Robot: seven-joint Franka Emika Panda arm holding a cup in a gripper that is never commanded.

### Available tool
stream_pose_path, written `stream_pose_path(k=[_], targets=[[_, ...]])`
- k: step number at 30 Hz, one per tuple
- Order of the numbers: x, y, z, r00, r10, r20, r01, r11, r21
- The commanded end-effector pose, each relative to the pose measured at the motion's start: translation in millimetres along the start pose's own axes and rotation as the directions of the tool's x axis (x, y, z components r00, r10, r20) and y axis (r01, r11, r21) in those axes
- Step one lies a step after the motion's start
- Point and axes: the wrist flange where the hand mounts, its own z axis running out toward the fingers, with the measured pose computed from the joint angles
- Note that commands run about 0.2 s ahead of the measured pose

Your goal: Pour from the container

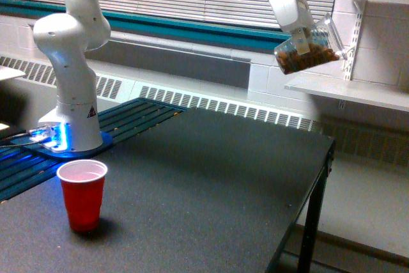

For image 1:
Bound red plastic cup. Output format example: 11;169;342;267
56;159;108;233

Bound white shelf bracket rail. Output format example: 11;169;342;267
343;0;366;81

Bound black cables at base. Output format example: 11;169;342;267
0;128;52;150

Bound clear cup of nuts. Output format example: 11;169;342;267
274;14;347;75

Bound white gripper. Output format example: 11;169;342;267
261;0;314;56

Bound black table leg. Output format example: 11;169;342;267
297;144;335;273

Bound white lower wall shelf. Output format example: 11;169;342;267
284;75;408;112

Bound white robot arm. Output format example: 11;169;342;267
33;0;314;153

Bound white baseboard radiator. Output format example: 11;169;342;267
1;55;323;132

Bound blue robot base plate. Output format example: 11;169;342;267
23;131;113;161

